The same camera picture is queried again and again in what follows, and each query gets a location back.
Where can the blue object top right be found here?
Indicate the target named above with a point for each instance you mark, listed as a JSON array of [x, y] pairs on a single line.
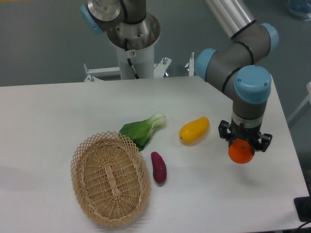
[[301, 9]]

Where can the white frame at right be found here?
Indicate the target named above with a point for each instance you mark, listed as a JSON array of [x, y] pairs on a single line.
[[301, 109]]

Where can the purple sweet potato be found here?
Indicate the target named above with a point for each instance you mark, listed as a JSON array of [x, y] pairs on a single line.
[[159, 168]]

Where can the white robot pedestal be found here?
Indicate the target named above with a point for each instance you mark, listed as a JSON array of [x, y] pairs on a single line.
[[134, 45]]

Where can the woven wicker basket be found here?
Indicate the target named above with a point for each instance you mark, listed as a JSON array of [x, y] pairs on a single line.
[[110, 179]]

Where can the black device at table edge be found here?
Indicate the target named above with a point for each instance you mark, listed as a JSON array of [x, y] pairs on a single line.
[[303, 208]]

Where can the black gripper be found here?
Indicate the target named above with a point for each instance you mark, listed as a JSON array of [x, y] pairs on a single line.
[[247, 131]]

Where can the orange fruit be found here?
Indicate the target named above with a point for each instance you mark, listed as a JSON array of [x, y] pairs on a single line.
[[240, 151]]

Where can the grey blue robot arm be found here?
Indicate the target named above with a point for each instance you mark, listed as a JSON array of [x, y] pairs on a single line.
[[233, 71]]

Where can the green bok choy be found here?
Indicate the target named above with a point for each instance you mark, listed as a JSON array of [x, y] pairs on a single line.
[[140, 132]]

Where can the yellow mango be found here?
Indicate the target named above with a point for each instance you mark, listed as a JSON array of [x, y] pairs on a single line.
[[194, 130]]

